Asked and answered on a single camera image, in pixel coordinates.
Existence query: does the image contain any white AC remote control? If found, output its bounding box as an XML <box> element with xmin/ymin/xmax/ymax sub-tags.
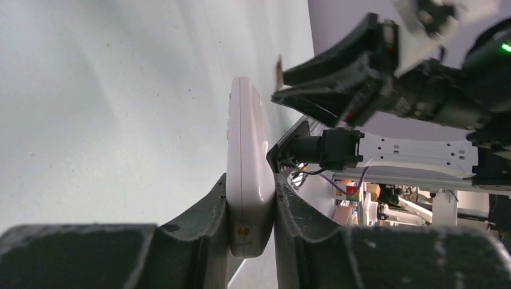
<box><xmin>226</xmin><ymin>77</ymin><xmax>275</xmax><ymax>259</ymax></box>

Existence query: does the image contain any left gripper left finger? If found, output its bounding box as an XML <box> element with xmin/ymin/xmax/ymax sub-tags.
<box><xmin>1</xmin><ymin>176</ymin><xmax>229</xmax><ymax>288</ymax></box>

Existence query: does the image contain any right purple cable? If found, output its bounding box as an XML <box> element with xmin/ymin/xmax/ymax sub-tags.
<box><xmin>297</xmin><ymin>166</ymin><xmax>370</xmax><ymax>197</ymax></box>

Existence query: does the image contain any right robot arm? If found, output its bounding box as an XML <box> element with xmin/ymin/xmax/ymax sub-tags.
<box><xmin>271</xmin><ymin>13</ymin><xmax>510</xmax><ymax>190</ymax></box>

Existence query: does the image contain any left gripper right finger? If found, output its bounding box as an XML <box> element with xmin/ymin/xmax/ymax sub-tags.
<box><xmin>274</xmin><ymin>174</ymin><xmax>510</xmax><ymax>288</ymax></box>

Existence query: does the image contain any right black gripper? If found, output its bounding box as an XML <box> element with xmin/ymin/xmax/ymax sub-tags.
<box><xmin>271</xmin><ymin>13</ymin><xmax>399</xmax><ymax>128</ymax></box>

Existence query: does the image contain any white battery cover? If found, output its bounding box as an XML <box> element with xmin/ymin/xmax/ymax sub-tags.
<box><xmin>274</xmin><ymin>55</ymin><xmax>283</xmax><ymax>92</ymax></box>

